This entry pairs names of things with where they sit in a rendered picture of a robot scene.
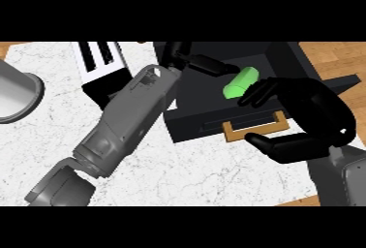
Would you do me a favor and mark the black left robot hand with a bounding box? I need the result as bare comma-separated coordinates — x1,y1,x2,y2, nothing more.
159,42,241,78

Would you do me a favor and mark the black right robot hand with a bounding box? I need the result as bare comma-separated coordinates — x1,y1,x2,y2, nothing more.
236,77,357,165

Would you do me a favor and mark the black open drawer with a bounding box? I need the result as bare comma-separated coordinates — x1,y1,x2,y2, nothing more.
153,42,320,121

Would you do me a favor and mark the green cup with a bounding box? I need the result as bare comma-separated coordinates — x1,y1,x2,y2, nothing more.
221,66,260,101

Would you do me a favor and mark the black drawer front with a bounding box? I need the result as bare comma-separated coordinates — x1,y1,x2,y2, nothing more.
162,74,362,143

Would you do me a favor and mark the grey round pot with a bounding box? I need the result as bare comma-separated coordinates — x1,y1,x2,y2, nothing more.
0,59,47,125

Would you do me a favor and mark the wooden drawer handle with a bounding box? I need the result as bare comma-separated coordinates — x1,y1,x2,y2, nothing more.
221,110,292,143

